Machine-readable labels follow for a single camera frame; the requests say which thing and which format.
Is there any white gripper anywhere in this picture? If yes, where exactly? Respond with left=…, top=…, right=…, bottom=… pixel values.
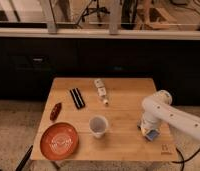
left=137, top=118, right=161, bottom=135

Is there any office chair base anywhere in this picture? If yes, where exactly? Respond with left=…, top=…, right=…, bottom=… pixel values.
left=76, top=0, right=109, bottom=25

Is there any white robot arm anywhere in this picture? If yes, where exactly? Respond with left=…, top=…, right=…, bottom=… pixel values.
left=139, top=90, right=200, bottom=141

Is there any orange patterned bowl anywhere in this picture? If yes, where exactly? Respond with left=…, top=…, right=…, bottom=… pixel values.
left=40, top=122, right=79, bottom=160

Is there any translucent plastic cup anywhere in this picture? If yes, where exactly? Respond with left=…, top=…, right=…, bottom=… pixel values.
left=89, top=115, right=109, bottom=138

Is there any dark red sausage toy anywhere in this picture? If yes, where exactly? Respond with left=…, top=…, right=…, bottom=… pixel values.
left=50, top=103, right=62, bottom=121

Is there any black table leg bar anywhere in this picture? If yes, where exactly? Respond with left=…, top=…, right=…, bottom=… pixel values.
left=15, top=145, right=33, bottom=171

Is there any black cable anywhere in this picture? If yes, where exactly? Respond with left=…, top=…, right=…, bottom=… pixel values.
left=172, top=143, right=200, bottom=171

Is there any black rectangular bar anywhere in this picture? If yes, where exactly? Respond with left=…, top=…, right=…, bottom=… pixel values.
left=70, top=88, right=85, bottom=109

